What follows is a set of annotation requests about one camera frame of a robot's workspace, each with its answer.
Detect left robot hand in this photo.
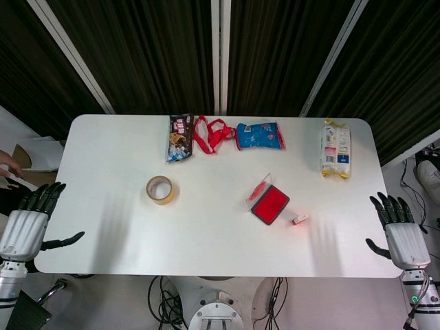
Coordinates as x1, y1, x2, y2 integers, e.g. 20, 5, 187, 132
0, 182, 85, 261

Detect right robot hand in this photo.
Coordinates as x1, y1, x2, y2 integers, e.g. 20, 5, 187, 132
365, 191, 431, 270

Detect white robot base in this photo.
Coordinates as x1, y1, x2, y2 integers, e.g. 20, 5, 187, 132
170, 276, 276, 330

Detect person's hand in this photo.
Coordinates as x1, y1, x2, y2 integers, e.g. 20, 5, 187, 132
0, 149, 25, 179

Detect red stamp pad box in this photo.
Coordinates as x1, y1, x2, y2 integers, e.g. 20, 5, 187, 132
246, 173, 291, 227

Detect white sneaker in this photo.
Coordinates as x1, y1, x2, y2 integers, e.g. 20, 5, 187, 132
417, 159, 440, 201

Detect white cardboard sheet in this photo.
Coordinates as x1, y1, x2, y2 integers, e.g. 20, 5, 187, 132
12, 136, 65, 173

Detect black fabric chair seat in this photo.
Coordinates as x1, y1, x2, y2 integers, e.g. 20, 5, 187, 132
10, 289, 53, 330

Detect yellow white snack package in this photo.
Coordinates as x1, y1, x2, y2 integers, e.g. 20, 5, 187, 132
320, 118, 353, 181

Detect yellow tape roll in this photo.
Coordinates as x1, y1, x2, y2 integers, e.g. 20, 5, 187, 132
145, 175, 181, 207

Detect blue snack bag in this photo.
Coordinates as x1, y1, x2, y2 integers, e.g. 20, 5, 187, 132
234, 120, 287, 152

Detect dark chocolate snack bag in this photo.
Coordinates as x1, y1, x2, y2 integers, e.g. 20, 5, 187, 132
165, 112, 195, 164

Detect black floor cables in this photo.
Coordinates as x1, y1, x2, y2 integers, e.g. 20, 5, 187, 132
147, 274, 189, 330

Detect red ribbon strap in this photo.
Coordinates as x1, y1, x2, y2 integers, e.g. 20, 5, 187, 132
192, 115, 237, 155

